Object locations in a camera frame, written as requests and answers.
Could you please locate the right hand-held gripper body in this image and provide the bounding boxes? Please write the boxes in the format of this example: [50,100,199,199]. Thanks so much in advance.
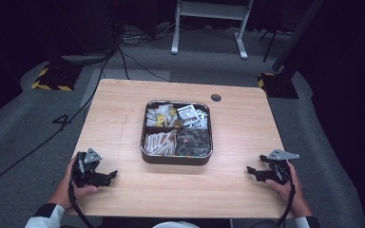
[259,148,300,186]

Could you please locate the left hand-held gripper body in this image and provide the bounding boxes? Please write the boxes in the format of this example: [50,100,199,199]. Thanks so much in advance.
[70,147,112,189]

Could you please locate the dark brown compartment box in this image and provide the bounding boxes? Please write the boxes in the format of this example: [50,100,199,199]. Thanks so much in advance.
[139,99,214,166]

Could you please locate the person's left hand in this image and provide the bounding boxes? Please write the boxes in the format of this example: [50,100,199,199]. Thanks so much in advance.
[48,157,100,211]

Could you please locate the person's right hand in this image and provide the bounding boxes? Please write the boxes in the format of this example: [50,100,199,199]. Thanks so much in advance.
[264,161,314,219]

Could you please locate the pile of brown stick packets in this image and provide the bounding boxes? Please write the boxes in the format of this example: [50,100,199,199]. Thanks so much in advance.
[143,129,177,157]

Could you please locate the pile of black packets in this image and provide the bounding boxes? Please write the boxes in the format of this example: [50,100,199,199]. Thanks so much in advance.
[175,126,212,157]

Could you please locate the pile of white red sachets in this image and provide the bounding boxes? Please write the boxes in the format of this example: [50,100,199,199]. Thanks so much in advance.
[176,104,210,130]

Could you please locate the pile of white yellow packets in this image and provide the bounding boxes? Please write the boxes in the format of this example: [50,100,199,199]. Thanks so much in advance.
[145,104,178,128]

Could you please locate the person's white clothing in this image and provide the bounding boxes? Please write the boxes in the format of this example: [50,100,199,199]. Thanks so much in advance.
[151,220,202,228]

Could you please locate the black yellow striped stand base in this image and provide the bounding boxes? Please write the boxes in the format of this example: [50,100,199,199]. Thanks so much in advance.
[257,71,300,100]
[30,61,84,93]

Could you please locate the black tripod leg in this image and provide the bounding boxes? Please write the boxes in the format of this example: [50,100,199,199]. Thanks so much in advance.
[259,28,287,64]

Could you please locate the white metal stand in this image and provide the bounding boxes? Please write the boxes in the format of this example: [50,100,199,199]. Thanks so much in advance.
[170,0,256,61]

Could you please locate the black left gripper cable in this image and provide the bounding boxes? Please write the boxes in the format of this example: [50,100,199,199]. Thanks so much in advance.
[67,170,97,228]

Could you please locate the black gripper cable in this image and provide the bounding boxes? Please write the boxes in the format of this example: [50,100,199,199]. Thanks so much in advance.
[276,172,297,228]
[67,170,97,228]

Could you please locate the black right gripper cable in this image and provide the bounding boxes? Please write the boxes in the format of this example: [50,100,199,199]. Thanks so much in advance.
[276,172,297,228]

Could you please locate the long black floor cable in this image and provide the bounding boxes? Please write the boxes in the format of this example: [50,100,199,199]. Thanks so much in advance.
[0,47,117,196]

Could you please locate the thin black floor cable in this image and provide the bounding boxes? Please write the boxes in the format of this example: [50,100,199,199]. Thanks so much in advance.
[119,47,171,84]

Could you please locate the black slanted stand post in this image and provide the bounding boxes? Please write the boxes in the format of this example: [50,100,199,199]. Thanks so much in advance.
[271,0,326,73]

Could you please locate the bundle of floor cables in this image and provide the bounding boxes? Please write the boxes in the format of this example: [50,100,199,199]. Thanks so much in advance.
[119,21,184,49]

